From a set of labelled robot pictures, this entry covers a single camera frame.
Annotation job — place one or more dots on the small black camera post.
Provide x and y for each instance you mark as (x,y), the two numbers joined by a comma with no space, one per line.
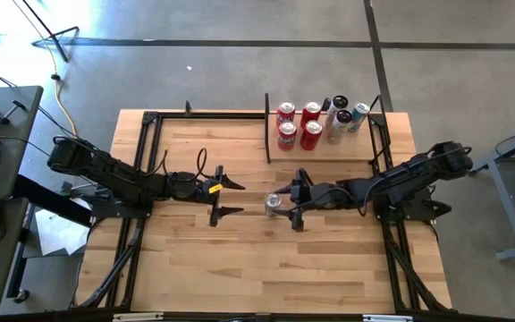
(188,107)

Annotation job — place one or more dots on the wooden shelf with black frame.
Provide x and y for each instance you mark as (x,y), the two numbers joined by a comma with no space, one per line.
(338,152)

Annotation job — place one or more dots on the red Coca-Cola can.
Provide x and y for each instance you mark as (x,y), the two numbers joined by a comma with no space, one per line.
(311,111)
(311,136)

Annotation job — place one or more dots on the black tripod stand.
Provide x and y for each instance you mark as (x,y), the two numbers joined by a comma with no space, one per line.
(61,53)

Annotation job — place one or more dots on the plain silver beverage can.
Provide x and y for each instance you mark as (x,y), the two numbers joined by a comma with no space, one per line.
(272,205)

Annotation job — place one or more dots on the white paper sheet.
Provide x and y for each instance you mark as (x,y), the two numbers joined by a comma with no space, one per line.
(56,232)

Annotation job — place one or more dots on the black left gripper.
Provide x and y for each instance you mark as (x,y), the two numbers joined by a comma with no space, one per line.
(201,190)

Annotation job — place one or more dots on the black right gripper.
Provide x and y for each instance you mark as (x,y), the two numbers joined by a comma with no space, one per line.
(312,197)

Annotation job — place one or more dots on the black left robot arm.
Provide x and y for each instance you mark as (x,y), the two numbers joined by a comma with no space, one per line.
(119,174)

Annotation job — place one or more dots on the white Celsius can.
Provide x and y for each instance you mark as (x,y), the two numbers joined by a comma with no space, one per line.
(340,127)
(335,105)

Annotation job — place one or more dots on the black aluminium table frame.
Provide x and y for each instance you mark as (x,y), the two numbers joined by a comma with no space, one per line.
(149,118)

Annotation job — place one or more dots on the blue and silver can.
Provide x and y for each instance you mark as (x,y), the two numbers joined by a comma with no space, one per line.
(359,117)

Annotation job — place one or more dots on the black side desk base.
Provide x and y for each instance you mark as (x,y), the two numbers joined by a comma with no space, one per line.
(43,197)

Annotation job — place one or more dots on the grey side desk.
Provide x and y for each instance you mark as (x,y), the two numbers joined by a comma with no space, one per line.
(2,268)

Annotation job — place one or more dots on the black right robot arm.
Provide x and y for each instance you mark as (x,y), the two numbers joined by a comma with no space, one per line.
(396,183)

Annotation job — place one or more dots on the grey desk frame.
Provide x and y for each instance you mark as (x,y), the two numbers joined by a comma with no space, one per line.
(510,214)

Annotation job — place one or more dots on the silver metal bracket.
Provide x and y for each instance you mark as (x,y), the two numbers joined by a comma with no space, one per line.
(387,318)
(137,317)

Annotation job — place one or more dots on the red Fanta strawberry can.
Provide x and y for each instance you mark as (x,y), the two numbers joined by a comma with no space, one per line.
(285,111)
(287,136)

